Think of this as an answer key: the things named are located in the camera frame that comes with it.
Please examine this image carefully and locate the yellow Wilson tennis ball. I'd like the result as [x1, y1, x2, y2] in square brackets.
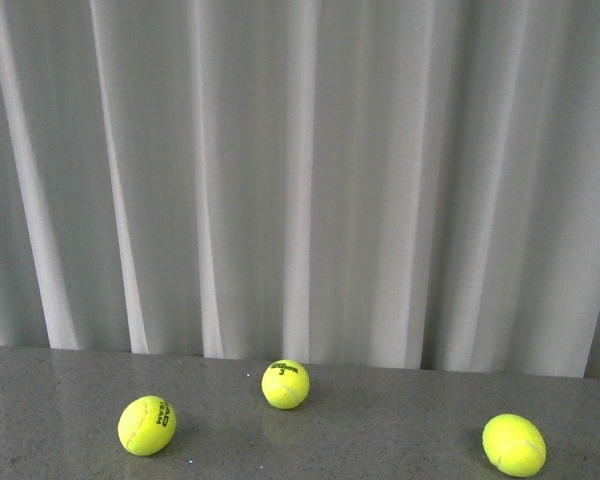
[261, 359, 310, 410]

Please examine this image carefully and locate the yellow Head tennis ball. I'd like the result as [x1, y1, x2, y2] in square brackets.
[117, 395, 177, 456]

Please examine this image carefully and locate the white pleated curtain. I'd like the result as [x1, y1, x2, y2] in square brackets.
[0, 1, 600, 377]

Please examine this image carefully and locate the plain yellow tennis ball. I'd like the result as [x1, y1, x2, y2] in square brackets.
[482, 414, 547, 478]

